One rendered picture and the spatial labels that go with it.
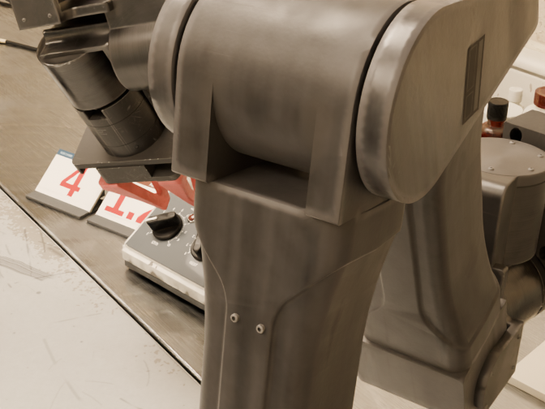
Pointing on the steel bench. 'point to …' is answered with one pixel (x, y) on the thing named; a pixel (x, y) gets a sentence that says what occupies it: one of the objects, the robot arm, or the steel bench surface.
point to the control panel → (172, 260)
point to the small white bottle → (516, 96)
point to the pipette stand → (531, 373)
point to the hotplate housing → (188, 290)
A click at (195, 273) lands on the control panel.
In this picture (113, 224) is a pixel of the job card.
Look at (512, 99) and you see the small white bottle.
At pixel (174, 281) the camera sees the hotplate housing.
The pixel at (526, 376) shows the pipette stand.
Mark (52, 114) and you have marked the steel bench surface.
